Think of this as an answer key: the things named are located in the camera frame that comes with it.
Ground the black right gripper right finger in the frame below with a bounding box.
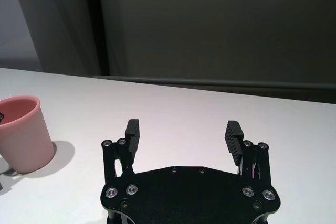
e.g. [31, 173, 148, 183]
[225, 120, 271, 186]

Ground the pink plastic cup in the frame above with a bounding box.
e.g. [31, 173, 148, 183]
[0, 95, 56, 174]

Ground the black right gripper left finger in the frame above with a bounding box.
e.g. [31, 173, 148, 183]
[101, 119, 141, 186]

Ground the black vertical frame post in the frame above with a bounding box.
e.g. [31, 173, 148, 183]
[83, 0, 110, 77]

